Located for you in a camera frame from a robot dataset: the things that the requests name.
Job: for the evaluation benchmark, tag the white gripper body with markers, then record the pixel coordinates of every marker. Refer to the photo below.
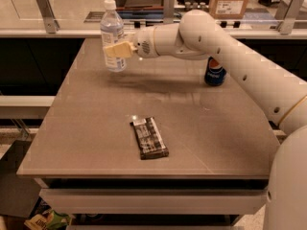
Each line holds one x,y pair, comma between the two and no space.
144,42

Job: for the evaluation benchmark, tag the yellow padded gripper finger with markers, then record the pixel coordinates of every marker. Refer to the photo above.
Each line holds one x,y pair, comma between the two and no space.
124,49

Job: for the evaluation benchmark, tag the clear plastic water bottle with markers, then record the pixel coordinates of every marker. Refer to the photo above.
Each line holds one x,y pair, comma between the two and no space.
112,30

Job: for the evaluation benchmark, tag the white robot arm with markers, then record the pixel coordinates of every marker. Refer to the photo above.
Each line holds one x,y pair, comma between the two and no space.
281,95

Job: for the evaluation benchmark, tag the black rxbar chocolate wrapper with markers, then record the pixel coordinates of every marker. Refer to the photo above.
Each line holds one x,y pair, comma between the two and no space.
149,140

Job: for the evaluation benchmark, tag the blue pepsi can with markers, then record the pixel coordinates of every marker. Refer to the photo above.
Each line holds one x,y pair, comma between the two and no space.
215,73

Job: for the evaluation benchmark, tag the cardboard box with label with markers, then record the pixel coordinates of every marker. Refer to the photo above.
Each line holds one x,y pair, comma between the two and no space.
227,9

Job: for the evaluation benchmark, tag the white table drawer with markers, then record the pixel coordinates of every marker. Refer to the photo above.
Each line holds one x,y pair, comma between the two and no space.
154,201

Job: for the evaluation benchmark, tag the green snack bag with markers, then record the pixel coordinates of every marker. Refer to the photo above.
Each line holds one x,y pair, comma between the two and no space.
48,220

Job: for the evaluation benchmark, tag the middle metal glass bracket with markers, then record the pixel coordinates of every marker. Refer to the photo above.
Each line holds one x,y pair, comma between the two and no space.
168,11

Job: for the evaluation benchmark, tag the metal glass bracket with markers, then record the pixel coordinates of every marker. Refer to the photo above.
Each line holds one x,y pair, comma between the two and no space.
50,22
168,11
286,16

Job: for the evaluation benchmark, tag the left metal glass bracket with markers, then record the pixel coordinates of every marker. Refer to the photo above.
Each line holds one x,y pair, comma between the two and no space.
50,22

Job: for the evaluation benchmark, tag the right metal glass bracket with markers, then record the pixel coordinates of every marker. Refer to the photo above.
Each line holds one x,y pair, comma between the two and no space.
286,16

